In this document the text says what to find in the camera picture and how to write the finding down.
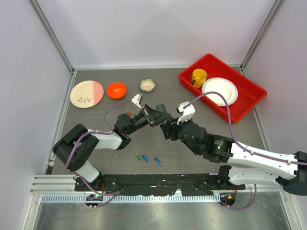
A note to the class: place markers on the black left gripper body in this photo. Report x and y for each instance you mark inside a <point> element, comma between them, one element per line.
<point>147,112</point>

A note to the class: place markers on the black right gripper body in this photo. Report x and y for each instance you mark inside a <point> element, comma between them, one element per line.
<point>176,130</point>

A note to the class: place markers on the black remote control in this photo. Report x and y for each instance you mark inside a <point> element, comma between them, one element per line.
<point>161,109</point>

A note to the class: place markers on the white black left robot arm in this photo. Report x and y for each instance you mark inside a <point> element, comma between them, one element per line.
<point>75,148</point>

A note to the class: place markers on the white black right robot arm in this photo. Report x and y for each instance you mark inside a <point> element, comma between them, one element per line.
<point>246,165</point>

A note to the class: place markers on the small patterned ceramic bowl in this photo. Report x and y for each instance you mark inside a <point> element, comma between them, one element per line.
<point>147,85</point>

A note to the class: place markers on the blue battery near green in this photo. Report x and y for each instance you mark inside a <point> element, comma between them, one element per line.
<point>145,158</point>

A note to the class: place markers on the orange plastic bowl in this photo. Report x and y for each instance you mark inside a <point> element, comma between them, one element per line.
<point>117,90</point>

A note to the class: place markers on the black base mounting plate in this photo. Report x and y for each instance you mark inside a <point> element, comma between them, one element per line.
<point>191,184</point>

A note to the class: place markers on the yellow mug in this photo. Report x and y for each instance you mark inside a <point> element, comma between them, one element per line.
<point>198,77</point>

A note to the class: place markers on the white paper plate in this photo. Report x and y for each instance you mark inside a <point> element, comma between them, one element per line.
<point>222,86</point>

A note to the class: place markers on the pink cream floral plate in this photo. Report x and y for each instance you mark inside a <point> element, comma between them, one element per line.
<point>86,94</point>

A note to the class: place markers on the red plastic bin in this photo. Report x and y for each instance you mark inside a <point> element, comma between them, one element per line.
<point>240,93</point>

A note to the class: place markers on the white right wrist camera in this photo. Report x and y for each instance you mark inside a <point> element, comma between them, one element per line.
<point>186,111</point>

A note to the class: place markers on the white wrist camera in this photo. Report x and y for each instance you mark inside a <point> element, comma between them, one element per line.
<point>186,111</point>
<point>136,100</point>

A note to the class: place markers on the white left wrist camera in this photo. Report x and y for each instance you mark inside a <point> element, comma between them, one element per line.
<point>136,100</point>

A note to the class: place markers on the aluminium front frame rail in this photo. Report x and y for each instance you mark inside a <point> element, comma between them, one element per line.
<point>47,184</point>

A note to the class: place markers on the white slotted cable duct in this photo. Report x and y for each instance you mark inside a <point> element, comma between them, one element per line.
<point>176,198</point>

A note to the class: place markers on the aluminium right frame post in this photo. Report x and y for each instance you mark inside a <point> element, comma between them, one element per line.
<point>275,8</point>

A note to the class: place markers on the aluminium frame post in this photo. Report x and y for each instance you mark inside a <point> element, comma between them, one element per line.
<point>275,8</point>
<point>48,28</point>

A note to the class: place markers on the aluminium left frame post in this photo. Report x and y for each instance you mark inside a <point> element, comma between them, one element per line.
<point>48,28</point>

